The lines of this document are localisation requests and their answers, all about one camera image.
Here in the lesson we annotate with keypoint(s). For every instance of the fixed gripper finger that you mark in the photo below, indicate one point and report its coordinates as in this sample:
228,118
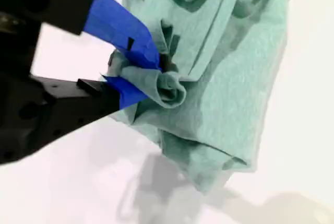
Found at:
91,104

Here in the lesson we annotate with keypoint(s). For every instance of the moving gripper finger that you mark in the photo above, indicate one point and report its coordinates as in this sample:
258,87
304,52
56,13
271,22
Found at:
117,23

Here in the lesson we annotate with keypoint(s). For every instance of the pale green T-shirt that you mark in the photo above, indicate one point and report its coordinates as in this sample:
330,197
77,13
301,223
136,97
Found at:
221,77

